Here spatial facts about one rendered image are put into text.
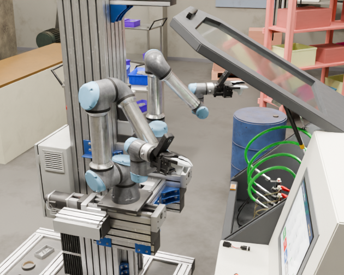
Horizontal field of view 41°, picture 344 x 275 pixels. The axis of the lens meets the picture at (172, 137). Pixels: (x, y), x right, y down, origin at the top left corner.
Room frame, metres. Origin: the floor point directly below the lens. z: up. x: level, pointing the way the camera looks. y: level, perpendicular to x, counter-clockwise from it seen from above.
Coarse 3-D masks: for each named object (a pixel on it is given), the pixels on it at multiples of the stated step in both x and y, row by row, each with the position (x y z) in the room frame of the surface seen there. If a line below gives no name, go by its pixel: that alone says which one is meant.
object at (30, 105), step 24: (48, 48) 6.94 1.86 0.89; (0, 72) 5.43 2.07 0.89; (24, 72) 5.43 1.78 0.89; (48, 72) 5.72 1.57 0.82; (0, 96) 4.81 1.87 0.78; (24, 96) 5.20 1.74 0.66; (48, 96) 5.66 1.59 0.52; (0, 120) 4.75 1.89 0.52; (24, 120) 5.14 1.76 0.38; (48, 120) 5.61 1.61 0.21; (0, 144) 4.73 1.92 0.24; (24, 144) 5.09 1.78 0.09
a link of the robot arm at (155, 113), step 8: (144, 56) 2.72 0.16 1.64; (152, 80) 2.66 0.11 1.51; (152, 88) 2.66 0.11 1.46; (160, 88) 2.67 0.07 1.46; (152, 96) 2.66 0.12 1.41; (160, 96) 2.67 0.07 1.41; (152, 104) 2.66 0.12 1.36; (160, 104) 2.67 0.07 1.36; (152, 112) 2.66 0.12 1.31; (160, 112) 2.67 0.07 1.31; (152, 120) 2.64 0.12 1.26; (160, 120) 2.65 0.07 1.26
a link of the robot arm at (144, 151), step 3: (147, 144) 1.77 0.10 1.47; (150, 144) 1.77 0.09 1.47; (144, 147) 1.75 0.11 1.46; (147, 147) 1.74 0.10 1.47; (150, 147) 1.74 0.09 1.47; (141, 150) 1.75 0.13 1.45; (144, 150) 1.74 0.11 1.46; (147, 150) 1.73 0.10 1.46; (141, 153) 1.73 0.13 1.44; (144, 153) 1.73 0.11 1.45; (147, 153) 1.73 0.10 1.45; (141, 156) 1.74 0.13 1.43; (144, 156) 1.73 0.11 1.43; (144, 159) 1.74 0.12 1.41; (147, 159) 1.73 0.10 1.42
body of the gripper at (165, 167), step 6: (150, 150) 1.72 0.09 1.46; (150, 156) 1.71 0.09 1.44; (162, 156) 1.67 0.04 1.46; (168, 156) 1.65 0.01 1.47; (174, 156) 1.67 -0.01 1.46; (150, 162) 1.72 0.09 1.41; (156, 162) 1.71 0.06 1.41; (162, 162) 1.66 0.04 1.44; (162, 168) 1.66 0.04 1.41; (168, 168) 1.64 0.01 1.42; (174, 168) 1.67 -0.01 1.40; (162, 174) 1.65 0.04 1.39; (168, 174) 1.64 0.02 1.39
